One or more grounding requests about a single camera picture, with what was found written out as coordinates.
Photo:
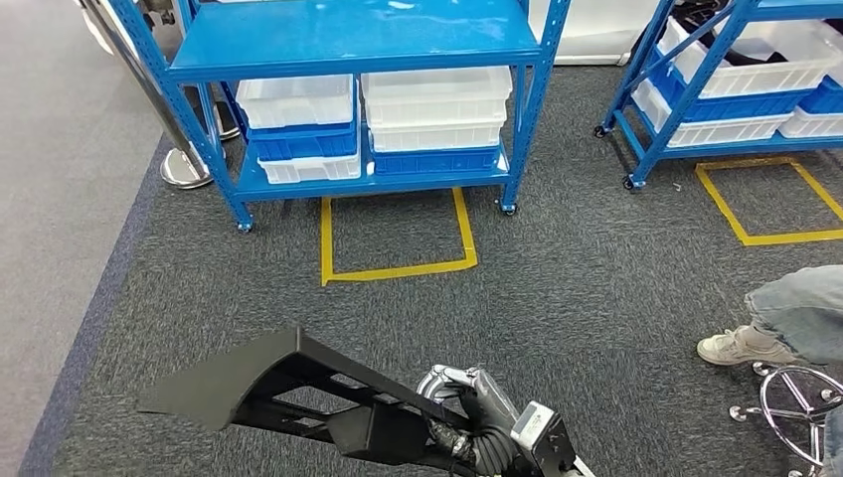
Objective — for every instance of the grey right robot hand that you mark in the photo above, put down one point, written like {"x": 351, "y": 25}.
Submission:
{"x": 490, "y": 405}

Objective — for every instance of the black plastic car part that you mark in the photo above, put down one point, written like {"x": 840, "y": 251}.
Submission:
{"x": 217, "y": 388}

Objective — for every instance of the blue metal shelf rack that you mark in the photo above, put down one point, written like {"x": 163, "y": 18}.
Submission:
{"x": 692, "y": 92}
{"x": 329, "y": 33}

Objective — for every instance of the chrome swivel stool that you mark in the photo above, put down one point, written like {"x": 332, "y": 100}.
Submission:
{"x": 737, "y": 413}

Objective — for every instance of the blue plastic bin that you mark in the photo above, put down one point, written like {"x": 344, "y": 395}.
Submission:
{"x": 826, "y": 99}
{"x": 724, "y": 108}
{"x": 435, "y": 161}
{"x": 303, "y": 145}

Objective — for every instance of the person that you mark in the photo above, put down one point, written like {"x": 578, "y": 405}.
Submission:
{"x": 790, "y": 309}

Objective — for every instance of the white car with red stripe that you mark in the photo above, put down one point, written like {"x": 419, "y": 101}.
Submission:
{"x": 593, "y": 33}

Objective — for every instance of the large white plastic bin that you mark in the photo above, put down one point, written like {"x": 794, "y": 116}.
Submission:
{"x": 757, "y": 82}

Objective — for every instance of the black parts in bin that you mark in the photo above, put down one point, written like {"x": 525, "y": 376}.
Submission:
{"x": 757, "y": 58}

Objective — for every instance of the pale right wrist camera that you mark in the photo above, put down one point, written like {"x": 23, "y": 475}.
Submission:
{"x": 530, "y": 421}

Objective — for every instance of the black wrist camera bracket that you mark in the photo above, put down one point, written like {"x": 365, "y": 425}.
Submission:
{"x": 553, "y": 447}

